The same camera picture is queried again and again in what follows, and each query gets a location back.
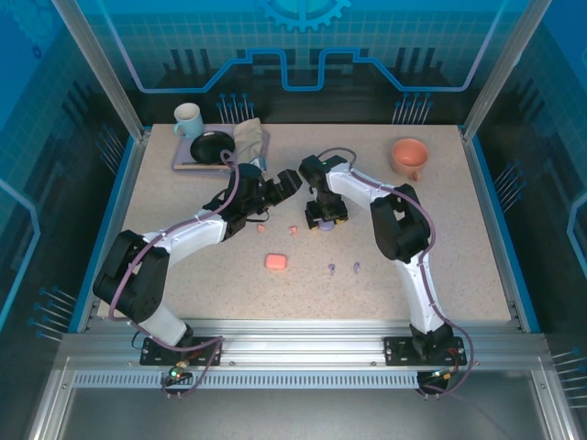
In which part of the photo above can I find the beige folded cloth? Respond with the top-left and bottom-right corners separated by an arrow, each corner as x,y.
232,117 -> 270,162

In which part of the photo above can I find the black plate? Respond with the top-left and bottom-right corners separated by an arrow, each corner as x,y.
190,131 -> 238,165

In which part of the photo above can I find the lavender tray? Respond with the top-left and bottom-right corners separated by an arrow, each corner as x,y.
172,123 -> 271,174

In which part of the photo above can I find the light blue mug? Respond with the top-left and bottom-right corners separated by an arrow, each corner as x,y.
172,103 -> 205,140

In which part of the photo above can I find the orange cup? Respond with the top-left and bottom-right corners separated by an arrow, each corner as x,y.
391,138 -> 430,182

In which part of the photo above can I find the grey metal bottom tray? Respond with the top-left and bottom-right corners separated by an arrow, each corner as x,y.
27,357 -> 579,440

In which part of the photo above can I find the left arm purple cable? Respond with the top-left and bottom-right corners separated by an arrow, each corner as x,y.
107,148 -> 240,401

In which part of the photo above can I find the left aluminium side rail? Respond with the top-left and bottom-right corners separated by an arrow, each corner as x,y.
75,132 -> 148,334

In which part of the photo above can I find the aluminium side rail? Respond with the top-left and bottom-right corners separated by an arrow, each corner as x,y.
75,132 -> 148,334
462,132 -> 528,334

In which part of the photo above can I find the aluminium mounting rail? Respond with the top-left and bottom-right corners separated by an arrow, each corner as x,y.
59,318 -> 551,368

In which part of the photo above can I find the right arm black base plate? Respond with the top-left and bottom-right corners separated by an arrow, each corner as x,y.
382,335 -> 468,367

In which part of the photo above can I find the right aluminium side rail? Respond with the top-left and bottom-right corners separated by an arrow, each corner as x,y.
462,132 -> 528,334

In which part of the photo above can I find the slotted grey cable duct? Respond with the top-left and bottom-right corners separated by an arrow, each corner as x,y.
72,371 -> 426,390

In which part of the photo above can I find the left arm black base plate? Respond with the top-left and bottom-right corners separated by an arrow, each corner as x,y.
139,336 -> 224,367

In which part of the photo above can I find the right cable connector with LED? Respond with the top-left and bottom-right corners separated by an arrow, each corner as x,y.
420,366 -> 461,387

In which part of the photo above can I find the cable connector with led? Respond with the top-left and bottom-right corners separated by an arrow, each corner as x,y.
164,360 -> 193,387
420,366 -> 461,387

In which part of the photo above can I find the left cable connector with LED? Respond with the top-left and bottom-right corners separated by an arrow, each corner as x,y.
164,360 -> 193,387

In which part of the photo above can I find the left aluminium frame post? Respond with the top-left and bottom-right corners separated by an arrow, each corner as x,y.
50,0 -> 150,143

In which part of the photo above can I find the aluminium frame post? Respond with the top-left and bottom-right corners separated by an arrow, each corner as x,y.
460,0 -> 554,143
50,0 -> 150,143

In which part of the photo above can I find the right aluminium frame post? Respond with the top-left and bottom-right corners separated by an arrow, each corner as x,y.
460,0 -> 554,143

